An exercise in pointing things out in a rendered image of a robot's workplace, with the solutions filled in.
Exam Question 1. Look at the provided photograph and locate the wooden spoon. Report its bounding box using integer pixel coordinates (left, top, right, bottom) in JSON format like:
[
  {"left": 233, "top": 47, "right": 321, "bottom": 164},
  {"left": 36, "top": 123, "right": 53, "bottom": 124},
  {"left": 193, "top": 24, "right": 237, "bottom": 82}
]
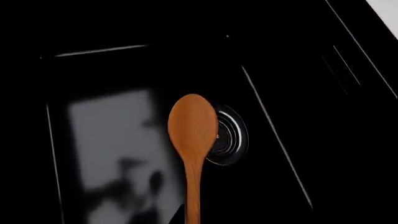
[{"left": 167, "top": 93, "right": 219, "bottom": 224}]

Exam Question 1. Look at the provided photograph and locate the round sink drain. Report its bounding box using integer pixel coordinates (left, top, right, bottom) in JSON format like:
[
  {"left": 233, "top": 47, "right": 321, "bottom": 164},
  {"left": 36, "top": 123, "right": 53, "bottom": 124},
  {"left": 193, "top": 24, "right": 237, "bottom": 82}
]
[{"left": 205, "top": 103, "right": 249, "bottom": 167}]

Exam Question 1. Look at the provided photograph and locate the black sink basin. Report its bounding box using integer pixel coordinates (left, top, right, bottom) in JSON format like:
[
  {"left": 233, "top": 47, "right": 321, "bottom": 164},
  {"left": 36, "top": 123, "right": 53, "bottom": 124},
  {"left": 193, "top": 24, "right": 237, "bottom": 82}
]
[{"left": 0, "top": 0, "right": 398, "bottom": 224}]

